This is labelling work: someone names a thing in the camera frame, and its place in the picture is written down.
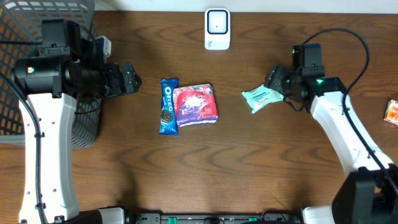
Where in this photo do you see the teal wet wipes packet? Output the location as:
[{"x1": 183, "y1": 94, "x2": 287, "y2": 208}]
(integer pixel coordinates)
[{"x1": 242, "y1": 85, "x2": 283, "y2": 114}]

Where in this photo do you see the blue Oreo cookie pack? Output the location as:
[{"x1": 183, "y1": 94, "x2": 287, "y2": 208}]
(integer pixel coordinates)
[{"x1": 159, "y1": 78, "x2": 179, "y2": 136}]

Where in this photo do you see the orange pocket tissue pack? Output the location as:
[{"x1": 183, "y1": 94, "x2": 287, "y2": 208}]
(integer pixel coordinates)
[{"x1": 384, "y1": 100, "x2": 398, "y2": 125}]

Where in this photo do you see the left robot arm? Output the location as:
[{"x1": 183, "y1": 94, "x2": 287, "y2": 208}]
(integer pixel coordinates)
[{"x1": 10, "y1": 19, "x2": 142, "y2": 223}]

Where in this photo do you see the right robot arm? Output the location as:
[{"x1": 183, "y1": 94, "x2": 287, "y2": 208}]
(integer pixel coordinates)
[{"x1": 265, "y1": 44, "x2": 397, "y2": 223}]

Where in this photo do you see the white barcode scanner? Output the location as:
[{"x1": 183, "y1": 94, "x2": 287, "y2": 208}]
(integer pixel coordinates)
[{"x1": 205, "y1": 8, "x2": 231, "y2": 50}]

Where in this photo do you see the grey plastic mesh basket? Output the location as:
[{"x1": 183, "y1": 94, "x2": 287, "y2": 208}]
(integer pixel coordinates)
[{"x1": 1, "y1": 0, "x2": 101, "y2": 149}]

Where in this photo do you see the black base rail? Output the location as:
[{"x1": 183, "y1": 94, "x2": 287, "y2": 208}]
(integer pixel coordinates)
[{"x1": 126, "y1": 212, "x2": 303, "y2": 224}]

